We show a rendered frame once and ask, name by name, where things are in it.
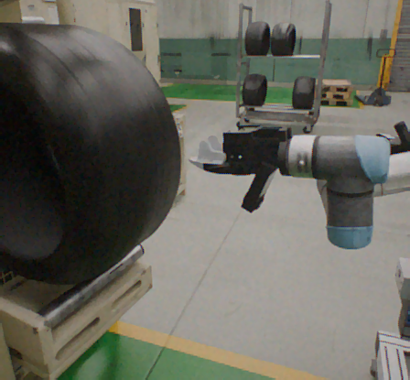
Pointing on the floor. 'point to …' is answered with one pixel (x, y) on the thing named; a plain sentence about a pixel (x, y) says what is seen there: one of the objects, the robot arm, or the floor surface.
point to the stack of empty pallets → (337, 93)
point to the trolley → (284, 43)
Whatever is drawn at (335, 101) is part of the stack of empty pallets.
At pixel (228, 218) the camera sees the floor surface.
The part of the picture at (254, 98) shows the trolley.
